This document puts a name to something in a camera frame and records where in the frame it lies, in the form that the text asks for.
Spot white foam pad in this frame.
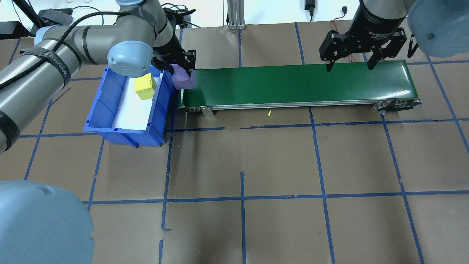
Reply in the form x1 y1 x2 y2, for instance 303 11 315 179
112 75 162 131

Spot purple foam block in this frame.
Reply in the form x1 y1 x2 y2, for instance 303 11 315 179
171 64 195 90

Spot yellow foam block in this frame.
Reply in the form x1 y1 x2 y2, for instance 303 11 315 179
134 73 157 100

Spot blue plastic storage bin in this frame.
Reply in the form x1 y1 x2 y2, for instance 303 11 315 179
84 60 180 148

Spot aluminium profile post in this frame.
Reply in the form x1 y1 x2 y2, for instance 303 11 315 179
227 0 247 30

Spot red and black cable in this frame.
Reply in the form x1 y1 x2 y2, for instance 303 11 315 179
330 5 348 33

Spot green conveyor belt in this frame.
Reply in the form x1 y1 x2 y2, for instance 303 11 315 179
177 59 422 118

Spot black flat box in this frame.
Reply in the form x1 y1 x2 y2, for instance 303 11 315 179
0 21 30 39

